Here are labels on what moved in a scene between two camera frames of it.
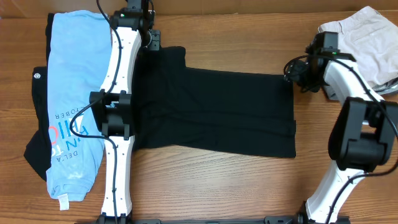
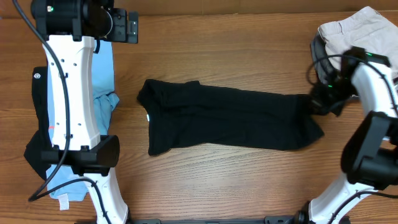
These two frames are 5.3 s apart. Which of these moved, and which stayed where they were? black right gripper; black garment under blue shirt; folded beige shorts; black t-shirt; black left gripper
Moved: black right gripper; black t-shirt; black left gripper
Stayed: black garment under blue shirt; folded beige shorts
